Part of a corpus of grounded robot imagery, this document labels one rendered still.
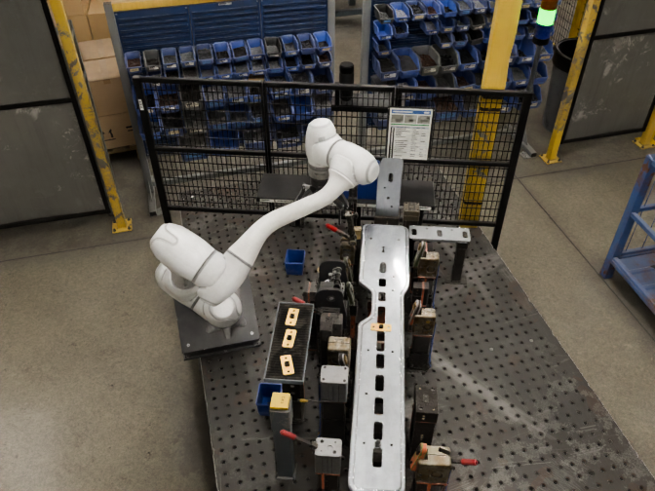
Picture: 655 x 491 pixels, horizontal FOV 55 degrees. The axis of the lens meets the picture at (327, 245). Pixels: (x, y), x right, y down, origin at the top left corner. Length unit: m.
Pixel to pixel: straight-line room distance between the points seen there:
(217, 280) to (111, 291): 2.35
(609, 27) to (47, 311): 4.37
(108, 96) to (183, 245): 3.32
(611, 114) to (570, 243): 1.39
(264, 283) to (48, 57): 1.94
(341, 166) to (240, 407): 1.19
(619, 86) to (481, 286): 2.81
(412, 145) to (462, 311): 0.86
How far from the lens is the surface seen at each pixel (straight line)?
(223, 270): 2.05
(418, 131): 3.16
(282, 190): 3.23
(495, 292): 3.23
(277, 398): 2.17
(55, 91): 4.29
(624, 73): 5.59
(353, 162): 2.01
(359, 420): 2.31
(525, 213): 4.95
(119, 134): 5.44
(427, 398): 2.34
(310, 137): 2.10
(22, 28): 4.14
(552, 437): 2.77
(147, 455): 3.52
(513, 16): 3.00
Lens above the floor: 2.93
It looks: 41 degrees down
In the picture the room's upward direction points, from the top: straight up
